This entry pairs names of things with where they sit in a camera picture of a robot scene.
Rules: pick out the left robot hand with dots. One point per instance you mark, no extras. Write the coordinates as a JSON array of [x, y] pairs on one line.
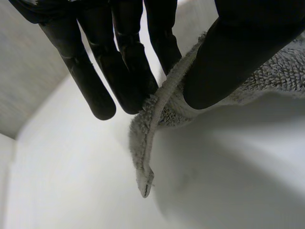
[[221, 62]]

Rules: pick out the grey towel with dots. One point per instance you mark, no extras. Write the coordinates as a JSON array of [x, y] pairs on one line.
[[269, 76]]

